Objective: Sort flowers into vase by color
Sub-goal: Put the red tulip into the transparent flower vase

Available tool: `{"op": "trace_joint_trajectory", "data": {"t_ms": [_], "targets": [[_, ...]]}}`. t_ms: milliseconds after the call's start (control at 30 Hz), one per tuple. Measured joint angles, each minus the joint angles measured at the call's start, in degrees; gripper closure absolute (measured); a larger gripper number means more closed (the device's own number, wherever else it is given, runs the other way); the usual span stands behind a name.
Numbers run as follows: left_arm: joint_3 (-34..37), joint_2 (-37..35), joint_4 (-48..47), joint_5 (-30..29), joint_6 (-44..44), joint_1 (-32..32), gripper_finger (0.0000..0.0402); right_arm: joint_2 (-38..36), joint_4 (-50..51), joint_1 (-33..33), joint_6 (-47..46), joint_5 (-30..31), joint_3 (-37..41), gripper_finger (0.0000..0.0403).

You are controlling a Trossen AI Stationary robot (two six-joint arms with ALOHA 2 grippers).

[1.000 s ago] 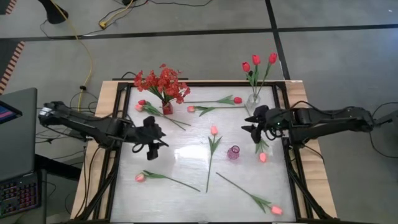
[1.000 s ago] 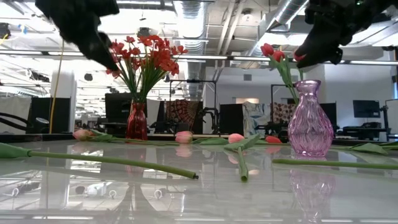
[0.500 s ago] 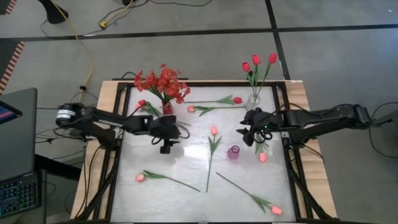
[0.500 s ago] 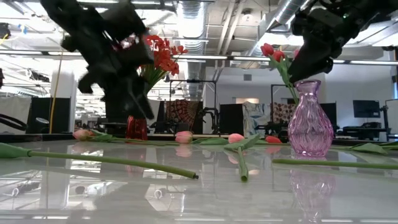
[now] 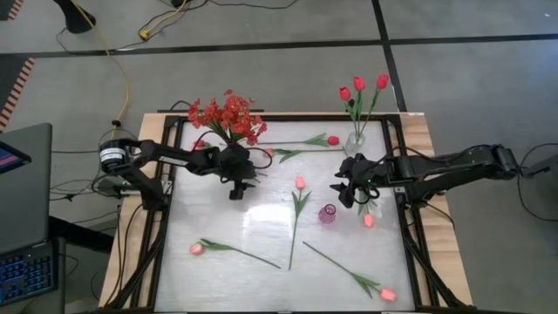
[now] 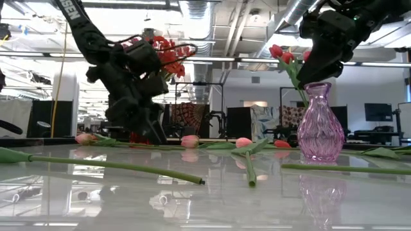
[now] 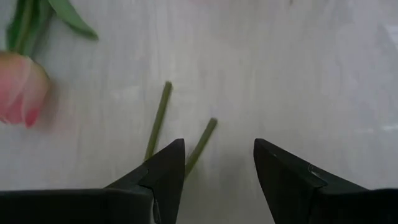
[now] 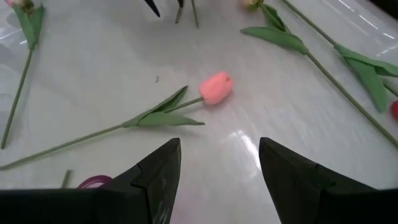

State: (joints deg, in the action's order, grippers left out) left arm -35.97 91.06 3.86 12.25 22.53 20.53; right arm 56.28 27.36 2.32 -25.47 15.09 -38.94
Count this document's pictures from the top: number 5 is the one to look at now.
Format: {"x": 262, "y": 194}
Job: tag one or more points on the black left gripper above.
{"x": 235, "y": 168}

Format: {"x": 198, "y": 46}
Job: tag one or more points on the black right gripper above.
{"x": 364, "y": 174}

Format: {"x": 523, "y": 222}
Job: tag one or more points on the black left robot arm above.
{"x": 183, "y": 159}

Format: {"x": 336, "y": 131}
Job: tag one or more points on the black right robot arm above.
{"x": 444, "y": 168}

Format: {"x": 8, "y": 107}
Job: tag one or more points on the pink ribbed glass vase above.
{"x": 327, "y": 213}

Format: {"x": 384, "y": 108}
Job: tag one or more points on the clear glass vase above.
{"x": 355, "y": 141}

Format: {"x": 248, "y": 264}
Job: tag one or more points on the black flat bar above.
{"x": 174, "y": 111}

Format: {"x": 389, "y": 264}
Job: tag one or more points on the laptop computer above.
{"x": 26, "y": 196}

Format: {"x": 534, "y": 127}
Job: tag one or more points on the black wheeled stand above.
{"x": 76, "y": 17}

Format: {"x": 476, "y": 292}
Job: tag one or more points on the small lit display screen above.
{"x": 8, "y": 159}

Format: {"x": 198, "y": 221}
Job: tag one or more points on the dark mat orange striped edge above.
{"x": 15, "y": 8}
{"x": 19, "y": 85}

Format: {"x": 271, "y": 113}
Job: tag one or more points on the black aluminium table frame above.
{"x": 283, "y": 118}

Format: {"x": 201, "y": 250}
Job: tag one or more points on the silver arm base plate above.
{"x": 165, "y": 187}

